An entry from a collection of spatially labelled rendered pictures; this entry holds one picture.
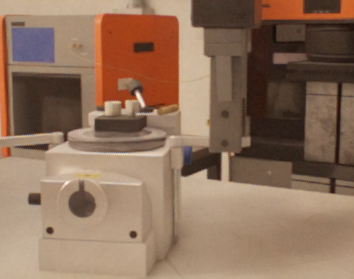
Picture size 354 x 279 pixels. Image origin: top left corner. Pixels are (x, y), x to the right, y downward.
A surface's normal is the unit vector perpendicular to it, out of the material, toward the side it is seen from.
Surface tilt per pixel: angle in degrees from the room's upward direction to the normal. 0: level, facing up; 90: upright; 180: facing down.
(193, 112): 90
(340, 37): 90
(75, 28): 90
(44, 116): 90
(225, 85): 120
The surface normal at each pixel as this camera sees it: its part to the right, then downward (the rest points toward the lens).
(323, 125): -0.55, 0.13
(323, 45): -0.76, 0.11
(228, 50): -0.16, 0.16
